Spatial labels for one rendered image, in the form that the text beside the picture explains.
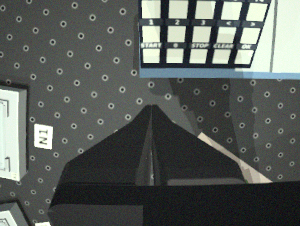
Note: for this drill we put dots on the blue and white plate washer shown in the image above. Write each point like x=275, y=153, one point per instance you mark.
x=219, y=39

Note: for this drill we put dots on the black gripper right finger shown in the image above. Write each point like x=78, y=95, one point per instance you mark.
x=181, y=158

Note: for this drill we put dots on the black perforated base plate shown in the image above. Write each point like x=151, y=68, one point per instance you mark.
x=79, y=62

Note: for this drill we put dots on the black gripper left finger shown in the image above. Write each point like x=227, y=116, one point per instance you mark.
x=119, y=158

